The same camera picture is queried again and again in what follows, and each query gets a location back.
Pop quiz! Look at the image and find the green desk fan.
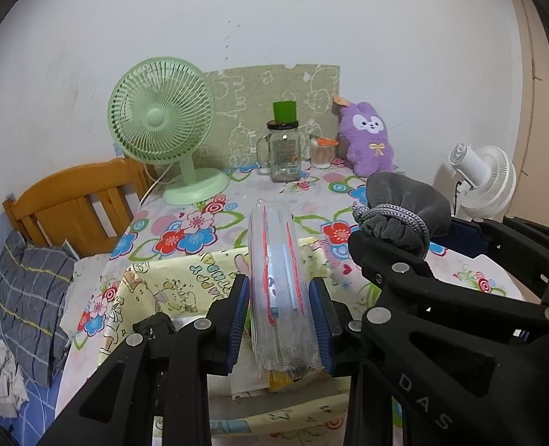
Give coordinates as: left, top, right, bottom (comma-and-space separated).
107, 57, 230, 205

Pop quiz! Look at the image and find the wooden bed headboard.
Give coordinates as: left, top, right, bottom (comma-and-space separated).
1, 158, 157, 261

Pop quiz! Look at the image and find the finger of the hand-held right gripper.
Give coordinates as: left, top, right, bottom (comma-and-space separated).
344, 231, 493, 446
446, 216, 549, 310

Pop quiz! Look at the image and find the white blanket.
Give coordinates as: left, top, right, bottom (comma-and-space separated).
61, 253, 115, 335

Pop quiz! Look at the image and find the white crumpled cloth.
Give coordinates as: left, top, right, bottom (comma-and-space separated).
0, 340, 29, 419

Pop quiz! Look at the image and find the floral tablecloth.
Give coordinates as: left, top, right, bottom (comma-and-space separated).
56, 162, 523, 446

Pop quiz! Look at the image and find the purple plush rabbit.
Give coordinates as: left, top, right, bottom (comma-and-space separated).
332, 95, 396, 177

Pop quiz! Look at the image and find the yellow fabric storage box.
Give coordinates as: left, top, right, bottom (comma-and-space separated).
97, 237, 356, 442

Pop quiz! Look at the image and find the white floor fan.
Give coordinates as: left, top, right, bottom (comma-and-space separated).
435, 144, 517, 219

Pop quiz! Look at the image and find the grey plaid pillow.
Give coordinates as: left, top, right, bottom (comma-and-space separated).
0, 230, 78, 388

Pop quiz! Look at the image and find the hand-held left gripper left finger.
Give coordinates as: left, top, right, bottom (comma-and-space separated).
38, 274, 251, 446

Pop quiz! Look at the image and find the glass jar mug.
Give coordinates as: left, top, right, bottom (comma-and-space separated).
256, 121, 302, 183

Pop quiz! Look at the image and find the clear packet with colourful contents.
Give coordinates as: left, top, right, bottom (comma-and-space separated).
248, 199, 325, 391

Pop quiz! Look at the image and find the grey drawstring pouch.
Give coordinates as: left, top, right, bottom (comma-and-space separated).
351, 172, 452, 261

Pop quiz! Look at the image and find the green plastic cup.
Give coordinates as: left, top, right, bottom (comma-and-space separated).
273, 100, 298, 124

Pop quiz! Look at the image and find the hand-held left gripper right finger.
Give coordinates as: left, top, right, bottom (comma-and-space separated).
308, 277, 363, 378

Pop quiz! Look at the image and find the small jar with orange lid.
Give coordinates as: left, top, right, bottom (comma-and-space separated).
309, 136, 339, 169

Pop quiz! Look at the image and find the blue bed sheet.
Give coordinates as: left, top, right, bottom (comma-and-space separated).
0, 251, 71, 446

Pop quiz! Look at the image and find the beige wooden door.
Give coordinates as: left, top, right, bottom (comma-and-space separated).
502, 0, 549, 237

